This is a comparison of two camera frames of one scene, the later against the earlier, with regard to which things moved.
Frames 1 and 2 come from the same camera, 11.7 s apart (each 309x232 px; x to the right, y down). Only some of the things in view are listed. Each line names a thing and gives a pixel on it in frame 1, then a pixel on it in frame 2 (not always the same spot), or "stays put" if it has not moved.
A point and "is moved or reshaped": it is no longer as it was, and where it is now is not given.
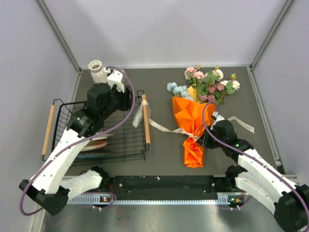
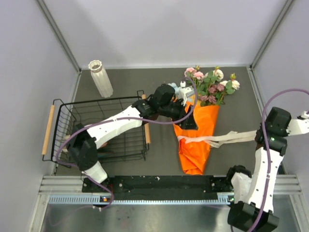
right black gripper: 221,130 → 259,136
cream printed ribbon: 143,116 is moved or reshaped
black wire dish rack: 131,141 stays put
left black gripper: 127,97 → 188,123
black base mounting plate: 167,187 stays put
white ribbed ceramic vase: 98,74 stays put
